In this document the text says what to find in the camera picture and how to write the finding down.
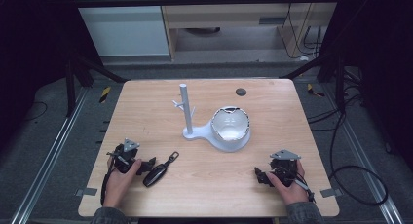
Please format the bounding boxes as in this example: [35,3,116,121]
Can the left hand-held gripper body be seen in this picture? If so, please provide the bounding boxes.
[106,138,144,174]

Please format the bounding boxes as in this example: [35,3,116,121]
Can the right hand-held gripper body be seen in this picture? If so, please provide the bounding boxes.
[269,148,302,188]

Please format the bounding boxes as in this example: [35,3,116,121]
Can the black car key with strap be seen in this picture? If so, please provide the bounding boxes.
[142,151,180,188]

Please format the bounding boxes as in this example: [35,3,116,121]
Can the person's right hand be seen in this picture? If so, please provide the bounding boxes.
[265,160,310,206]

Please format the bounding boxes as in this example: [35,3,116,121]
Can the person's left hand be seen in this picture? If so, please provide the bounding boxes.
[102,159,143,209]

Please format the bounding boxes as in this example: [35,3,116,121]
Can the yellow black hazard tape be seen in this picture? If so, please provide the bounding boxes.
[306,83,325,98]
[98,86,112,104]

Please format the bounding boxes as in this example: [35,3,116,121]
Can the black metal stand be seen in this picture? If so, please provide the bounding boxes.
[63,52,130,119]
[278,50,366,116]

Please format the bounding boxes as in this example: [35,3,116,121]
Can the white cabinet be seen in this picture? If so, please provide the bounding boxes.
[69,0,171,58]

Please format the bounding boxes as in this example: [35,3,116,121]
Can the dark curtain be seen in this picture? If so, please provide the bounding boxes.
[319,0,413,173]
[0,0,104,154]

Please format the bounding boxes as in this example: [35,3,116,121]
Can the wooden desk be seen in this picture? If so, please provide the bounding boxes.
[157,0,343,62]

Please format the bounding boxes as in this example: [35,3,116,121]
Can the black horizontal bar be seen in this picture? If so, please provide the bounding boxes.
[73,0,343,9]

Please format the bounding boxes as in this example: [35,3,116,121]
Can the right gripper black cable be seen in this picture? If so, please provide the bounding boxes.
[285,171,317,204]

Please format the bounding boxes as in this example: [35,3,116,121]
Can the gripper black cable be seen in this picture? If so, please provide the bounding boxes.
[285,171,317,204]
[99,151,119,206]

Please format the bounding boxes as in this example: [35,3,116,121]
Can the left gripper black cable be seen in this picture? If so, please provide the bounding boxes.
[99,151,119,206]

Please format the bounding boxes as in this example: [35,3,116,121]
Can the grey metal table bracket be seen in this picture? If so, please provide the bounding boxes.
[74,187,98,198]
[319,187,344,199]

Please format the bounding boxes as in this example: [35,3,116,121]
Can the white key stand with post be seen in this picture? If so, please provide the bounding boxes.
[171,83,252,153]

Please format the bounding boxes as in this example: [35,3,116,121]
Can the long black floor cable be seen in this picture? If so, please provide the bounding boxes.
[306,96,390,206]

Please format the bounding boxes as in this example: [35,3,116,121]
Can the metal floor rail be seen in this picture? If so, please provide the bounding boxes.
[322,82,405,224]
[10,87,90,224]

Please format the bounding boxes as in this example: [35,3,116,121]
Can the hanging black cables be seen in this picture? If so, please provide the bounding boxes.
[280,2,323,60]

